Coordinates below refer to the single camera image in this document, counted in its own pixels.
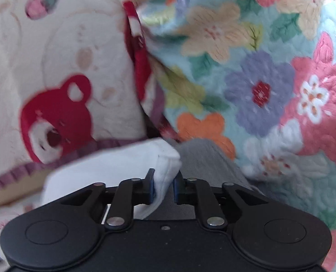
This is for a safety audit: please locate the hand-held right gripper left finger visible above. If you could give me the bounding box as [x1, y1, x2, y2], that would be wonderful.
[59, 168, 157, 231]

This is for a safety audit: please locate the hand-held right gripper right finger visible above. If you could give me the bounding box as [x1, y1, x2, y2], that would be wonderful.
[174, 174, 273, 230]

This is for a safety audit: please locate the white garment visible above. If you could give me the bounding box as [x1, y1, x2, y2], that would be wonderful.
[40, 137, 182, 220]

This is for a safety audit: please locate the floral quilt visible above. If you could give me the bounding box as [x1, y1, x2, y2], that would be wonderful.
[120, 0, 336, 272]

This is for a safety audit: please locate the striped dog print bed sheet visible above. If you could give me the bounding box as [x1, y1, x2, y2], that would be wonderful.
[0, 198, 46, 267]

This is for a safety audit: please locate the bear print bed bumper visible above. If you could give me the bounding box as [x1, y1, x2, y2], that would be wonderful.
[0, 0, 182, 192]

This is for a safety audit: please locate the tan padded bed rail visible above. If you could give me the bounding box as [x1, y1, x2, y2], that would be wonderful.
[0, 170, 48, 211]

